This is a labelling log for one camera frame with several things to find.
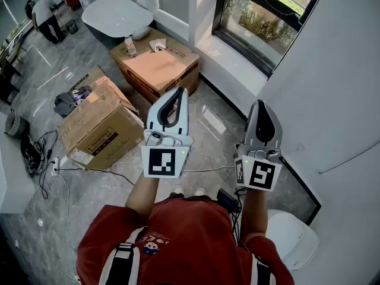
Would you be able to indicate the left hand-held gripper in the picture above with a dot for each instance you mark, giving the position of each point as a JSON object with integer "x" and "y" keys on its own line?
{"x": 161, "y": 162}

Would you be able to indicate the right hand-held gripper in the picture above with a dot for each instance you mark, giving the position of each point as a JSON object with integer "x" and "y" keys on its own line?
{"x": 261, "y": 174}

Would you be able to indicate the person's left forearm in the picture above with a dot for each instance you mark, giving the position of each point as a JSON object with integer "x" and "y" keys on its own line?
{"x": 142, "y": 197}

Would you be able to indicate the person's right forearm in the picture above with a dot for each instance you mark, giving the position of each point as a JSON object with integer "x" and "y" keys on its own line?
{"x": 253, "y": 215}

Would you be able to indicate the closed cardboard box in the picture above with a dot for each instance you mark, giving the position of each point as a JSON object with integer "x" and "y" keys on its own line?
{"x": 157, "y": 67}

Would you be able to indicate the open cardboard box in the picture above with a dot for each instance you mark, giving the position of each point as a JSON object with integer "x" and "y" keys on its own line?
{"x": 101, "y": 129}

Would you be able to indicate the white crumpled cloth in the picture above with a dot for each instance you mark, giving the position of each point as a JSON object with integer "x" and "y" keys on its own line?
{"x": 158, "y": 44}

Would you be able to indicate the person's left white shoe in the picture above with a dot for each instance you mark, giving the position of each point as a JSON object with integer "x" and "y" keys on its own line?
{"x": 177, "y": 190}

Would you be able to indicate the person's white shoe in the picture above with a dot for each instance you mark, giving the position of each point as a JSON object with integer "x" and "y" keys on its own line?
{"x": 199, "y": 191}
{"x": 177, "y": 190}

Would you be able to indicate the clear plastic water bottle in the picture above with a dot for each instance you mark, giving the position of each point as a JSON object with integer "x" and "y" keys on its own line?
{"x": 130, "y": 46}

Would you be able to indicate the black waist controller box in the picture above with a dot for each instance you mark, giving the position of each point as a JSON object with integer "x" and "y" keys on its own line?
{"x": 227, "y": 200}

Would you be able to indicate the person's right white shoe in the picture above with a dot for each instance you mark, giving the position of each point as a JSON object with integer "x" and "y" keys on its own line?
{"x": 199, "y": 191}

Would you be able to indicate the white soft bundle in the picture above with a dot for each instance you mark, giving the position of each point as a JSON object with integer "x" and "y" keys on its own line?
{"x": 140, "y": 33}

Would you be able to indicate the grey clothes pile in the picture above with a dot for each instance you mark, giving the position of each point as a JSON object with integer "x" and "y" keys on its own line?
{"x": 66, "y": 102}

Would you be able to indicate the white toilet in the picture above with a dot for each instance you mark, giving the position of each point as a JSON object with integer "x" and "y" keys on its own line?
{"x": 291, "y": 239}

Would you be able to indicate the white oval bathtub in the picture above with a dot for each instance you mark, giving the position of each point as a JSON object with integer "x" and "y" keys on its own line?
{"x": 115, "y": 15}

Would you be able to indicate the white power strip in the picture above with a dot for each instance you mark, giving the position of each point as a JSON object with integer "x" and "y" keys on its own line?
{"x": 58, "y": 163}

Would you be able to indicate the person's red shirt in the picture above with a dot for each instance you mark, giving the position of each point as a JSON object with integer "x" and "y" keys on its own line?
{"x": 193, "y": 242}

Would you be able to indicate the small dark bin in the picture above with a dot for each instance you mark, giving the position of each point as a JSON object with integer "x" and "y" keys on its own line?
{"x": 72, "y": 27}

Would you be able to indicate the grey woven basket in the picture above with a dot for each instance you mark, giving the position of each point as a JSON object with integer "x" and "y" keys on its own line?
{"x": 16, "y": 125}

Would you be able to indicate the white cabinet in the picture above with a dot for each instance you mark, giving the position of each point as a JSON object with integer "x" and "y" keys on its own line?
{"x": 15, "y": 174}

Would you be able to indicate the dark table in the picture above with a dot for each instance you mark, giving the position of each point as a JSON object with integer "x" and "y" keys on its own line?
{"x": 7, "y": 79}

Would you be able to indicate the black backpack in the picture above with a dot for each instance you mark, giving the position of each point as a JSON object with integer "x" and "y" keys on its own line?
{"x": 29, "y": 9}

